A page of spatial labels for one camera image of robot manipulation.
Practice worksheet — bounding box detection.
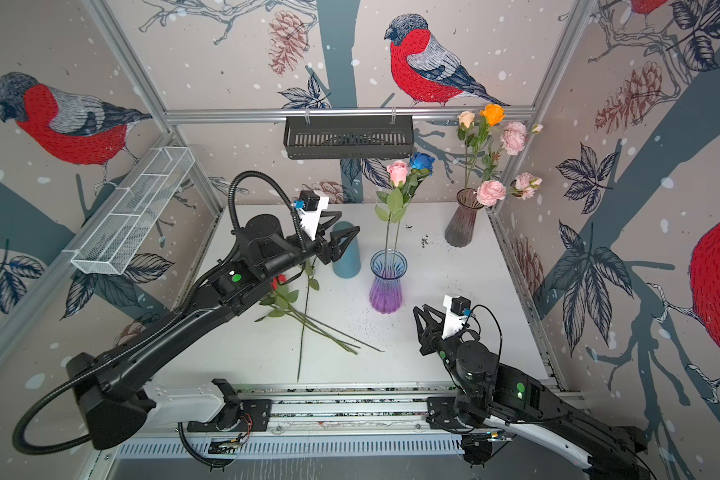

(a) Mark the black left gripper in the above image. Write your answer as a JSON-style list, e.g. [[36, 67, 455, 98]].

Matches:
[[262, 208, 358, 281]]

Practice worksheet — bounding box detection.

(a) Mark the blue purple glass vase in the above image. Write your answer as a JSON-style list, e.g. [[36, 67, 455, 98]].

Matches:
[[369, 249, 408, 314]]

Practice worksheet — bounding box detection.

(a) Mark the red artificial rose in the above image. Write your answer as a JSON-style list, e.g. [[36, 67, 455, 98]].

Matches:
[[256, 275, 381, 355], [296, 260, 316, 382]]

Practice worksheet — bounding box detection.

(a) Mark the pink artificial rose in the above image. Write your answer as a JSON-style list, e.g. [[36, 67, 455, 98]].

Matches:
[[375, 160, 411, 250]]

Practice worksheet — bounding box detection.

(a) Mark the pink grey glass vase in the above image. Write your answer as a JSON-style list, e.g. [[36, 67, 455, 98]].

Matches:
[[445, 188, 483, 248]]

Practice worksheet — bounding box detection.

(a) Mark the blue artificial rose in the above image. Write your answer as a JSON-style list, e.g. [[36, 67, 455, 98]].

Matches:
[[393, 153, 435, 250]]

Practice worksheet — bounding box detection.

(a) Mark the pink peony spray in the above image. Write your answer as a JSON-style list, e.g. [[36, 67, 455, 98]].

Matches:
[[476, 172, 543, 207], [497, 121, 544, 157]]

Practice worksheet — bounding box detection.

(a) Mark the cream peach artificial rose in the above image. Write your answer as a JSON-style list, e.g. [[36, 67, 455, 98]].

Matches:
[[457, 110, 475, 188]]

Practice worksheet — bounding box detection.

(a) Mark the orange artificial rose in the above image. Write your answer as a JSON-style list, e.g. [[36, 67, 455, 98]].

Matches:
[[476, 104, 505, 181]]

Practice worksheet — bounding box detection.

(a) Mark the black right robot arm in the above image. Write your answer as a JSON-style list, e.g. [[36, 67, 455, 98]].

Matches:
[[413, 305, 654, 479]]

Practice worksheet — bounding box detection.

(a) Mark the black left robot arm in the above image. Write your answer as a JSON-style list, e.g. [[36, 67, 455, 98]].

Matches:
[[67, 211, 360, 450]]

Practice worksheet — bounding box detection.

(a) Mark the teal ceramic vase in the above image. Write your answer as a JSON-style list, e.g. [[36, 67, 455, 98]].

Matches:
[[332, 238, 361, 279]]

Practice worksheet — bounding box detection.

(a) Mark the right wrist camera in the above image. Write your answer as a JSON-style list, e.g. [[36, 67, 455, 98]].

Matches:
[[441, 295, 471, 340]]

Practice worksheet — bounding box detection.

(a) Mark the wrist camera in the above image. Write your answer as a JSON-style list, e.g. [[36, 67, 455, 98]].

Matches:
[[293, 190, 329, 240], [441, 295, 471, 340]]

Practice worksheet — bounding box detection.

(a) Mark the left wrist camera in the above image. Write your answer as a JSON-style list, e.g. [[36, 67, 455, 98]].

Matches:
[[293, 190, 329, 240]]

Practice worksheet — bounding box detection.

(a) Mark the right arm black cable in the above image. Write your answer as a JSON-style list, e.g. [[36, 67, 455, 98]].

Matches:
[[467, 303, 505, 367]]

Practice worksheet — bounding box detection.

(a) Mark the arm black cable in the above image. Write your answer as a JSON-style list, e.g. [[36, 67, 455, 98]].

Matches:
[[467, 303, 505, 367], [11, 170, 307, 455]]

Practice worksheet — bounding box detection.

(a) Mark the black hanging wire basket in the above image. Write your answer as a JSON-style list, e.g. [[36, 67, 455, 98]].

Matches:
[[283, 115, 414, 160]]

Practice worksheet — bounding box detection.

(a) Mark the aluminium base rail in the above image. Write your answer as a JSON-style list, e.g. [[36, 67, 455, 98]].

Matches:
[[116, 389, 589, 468]]

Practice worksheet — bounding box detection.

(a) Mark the white wire mesh shelf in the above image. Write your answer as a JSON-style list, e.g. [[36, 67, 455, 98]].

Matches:
[[71, 146, 195, 275]]

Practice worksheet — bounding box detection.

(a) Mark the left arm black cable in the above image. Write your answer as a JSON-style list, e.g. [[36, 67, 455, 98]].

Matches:
[[11, 170, 307, 455]]

